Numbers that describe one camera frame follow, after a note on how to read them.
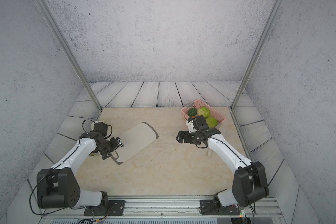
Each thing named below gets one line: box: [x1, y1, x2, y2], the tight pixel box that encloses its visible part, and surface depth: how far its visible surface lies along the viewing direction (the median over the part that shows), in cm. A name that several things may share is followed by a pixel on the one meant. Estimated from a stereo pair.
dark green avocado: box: [188, 107, 198, 117], surface depth 117 cm
